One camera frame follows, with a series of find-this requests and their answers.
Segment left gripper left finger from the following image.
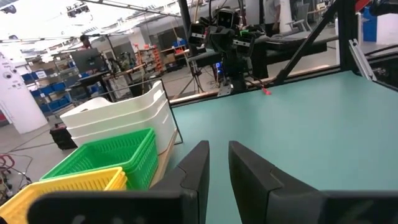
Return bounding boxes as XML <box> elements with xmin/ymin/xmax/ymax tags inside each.
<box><xmin>26</xmin><ymin>139</ymin><xmax>211</xmax><ymax>224</ymax></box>

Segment green mesh basket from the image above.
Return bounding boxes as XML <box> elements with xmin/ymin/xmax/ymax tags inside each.
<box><xmin>124</xmin><ymin>136</ymin><xmax>160</xmax><ymax>191</ymax></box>
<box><xmin>39</xmin><ymin>127</ymin><xmax>155</xmax><ymax>182</ymax></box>
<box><xmin>123</xmin><ymin>133</ymin><xmax>158</xmax><ymax>175</ymax></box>

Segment black tripod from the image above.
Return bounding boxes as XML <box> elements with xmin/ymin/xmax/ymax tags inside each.
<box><xmin>178</xmin><ymin>57</ymin><xmax>208</xmax><ymax>96</ymax></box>

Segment standing person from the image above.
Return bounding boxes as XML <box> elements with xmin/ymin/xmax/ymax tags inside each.
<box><xmin>262</xmin><ymin>0</ymin><xmax>283</xmax><ymax>34</ymax></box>

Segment silver frame bracket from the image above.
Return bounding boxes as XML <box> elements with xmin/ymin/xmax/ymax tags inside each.
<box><xmin>347</xmin><ymin>38</ymin><xmax>377</xmax><ymax>82</ymax></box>

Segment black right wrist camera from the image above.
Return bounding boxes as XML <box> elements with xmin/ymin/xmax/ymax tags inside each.
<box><xmin>215</xmin><ymin>7</ymin><xmax>241</xmax><ymax>30</ymax></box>

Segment yellow mesh basket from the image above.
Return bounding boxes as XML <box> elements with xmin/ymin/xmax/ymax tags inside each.
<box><xmin>104</xmin><ymin>170</ymin><xmax>127</xmax><ymax>191</ymax></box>
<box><xmin>107</xmin><ymin>174</ymin><xmax>129</xmax><ymax>191</ymax></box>
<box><xmin>0</xmin><ymin>166</ymin><xmax>124</xmax><ymax>224</ymax></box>

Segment ceiling-mounted camera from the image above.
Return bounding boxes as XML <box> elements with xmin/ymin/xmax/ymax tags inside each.
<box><xmin>65</xmin><ymin>2</ymin><xmax>91</xmax><ymax>19</ymax></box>

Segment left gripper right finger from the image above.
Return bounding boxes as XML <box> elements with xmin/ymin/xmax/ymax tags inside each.
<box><xmin>228</xmin><ymin>140</ymin><xmax>398</xmax><ymax>224</ymax></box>

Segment black table frame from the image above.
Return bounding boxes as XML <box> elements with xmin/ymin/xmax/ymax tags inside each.
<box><xmin>169</xmin><ymin>0</ymin><xmax>398</xmax><ymax>108</ymax></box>

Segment shelves with blue bins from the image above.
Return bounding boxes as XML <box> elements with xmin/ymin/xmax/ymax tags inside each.
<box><xmin>21</xmin><ymin>57</ymin><xmax>78</xmax><ymax>118</ymax></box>

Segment person behind monitor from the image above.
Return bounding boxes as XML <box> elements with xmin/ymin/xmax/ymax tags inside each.
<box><xmin>78</xmin><ymin>34</ymin><xmax>93</xmax><ymax>51</ymax></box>

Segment white plastic basket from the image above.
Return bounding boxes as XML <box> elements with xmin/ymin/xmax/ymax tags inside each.
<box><xmin>59</xmin><ymin>80</ymin><xmax>165</xmax><ymax>129</ymax></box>
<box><xmin>70</xmin><ymin>105</ymin><xmax>178</xmax><ymax>156</ymax></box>
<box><xmin>66</xmin><ymin>93</ymin><xmax>170</xmax><ymax>138</ymax></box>

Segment blue bin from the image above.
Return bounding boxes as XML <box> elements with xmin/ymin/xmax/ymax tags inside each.
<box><xmin>361</xmin><ymin>5</ymin><xmax>379</xmax><ymax>44</ymax></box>

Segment red floor cables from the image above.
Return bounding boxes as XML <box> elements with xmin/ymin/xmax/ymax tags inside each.
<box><xmin>0</xmin><ymin>152</ymin><xmax>34</xmax><ymax>200</ymax></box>

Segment green table mat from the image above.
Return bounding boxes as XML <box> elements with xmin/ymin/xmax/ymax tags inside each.
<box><xmin>169</xmin><ymin>70</ymin><xmax>398</xmax><ymax>224</ymax></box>

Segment black floor crate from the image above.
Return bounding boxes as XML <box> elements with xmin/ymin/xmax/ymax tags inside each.
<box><xmin>49</xmin><ymin>122</ymin><xmax>78</xmax><ymax>151</ymax></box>

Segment orange storage shelves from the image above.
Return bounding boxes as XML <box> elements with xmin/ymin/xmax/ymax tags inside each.
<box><xmin>135</xmin><ymin>43</ymin><xmax>164</xmax><ymax>75</ymax></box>

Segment wooden workbench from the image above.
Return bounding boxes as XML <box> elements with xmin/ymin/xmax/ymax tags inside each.
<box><xmin>101</xmin><ymin>62</ymin><xmax>147</xmax><ymax>82</ymax></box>

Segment black monitor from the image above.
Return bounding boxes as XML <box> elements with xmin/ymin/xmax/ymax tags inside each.
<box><xmin>70</xmin><ymin>47</ymin><xmax>106</xmax><ymax>74</ymax></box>

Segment gray chair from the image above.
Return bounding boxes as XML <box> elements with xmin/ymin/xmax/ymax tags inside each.
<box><xmin>285</xmin><ymin>2</ymin><xmax>313</xmax><ymax>34</ymax></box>

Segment white pillar with stickers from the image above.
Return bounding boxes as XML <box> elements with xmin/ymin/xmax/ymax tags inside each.
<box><xmin>0</xmin><ymin>49</ymin><xmax>49</xmax><ymax>135</ymax></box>

